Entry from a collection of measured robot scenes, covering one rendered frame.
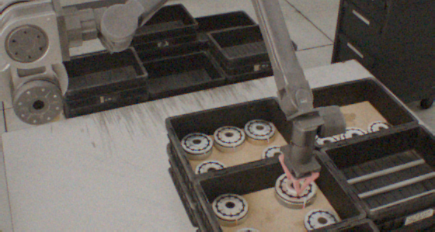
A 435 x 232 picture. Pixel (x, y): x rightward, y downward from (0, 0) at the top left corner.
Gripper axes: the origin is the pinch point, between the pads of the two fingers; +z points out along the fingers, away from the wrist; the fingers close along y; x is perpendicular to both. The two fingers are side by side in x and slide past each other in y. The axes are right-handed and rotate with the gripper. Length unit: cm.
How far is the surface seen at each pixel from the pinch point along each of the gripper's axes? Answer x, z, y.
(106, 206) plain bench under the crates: 44, 36, 40
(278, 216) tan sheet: -1.5, 21.7, 8.4
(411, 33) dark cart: -137, 42, 123
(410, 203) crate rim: -33.9, 11.3, -7.7
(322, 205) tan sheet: -15.9, 21.6, 8.2
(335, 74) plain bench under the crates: -67, 35, 88
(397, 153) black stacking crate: -51, 21, 21
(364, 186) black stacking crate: -32.3, 21.6, 11.0
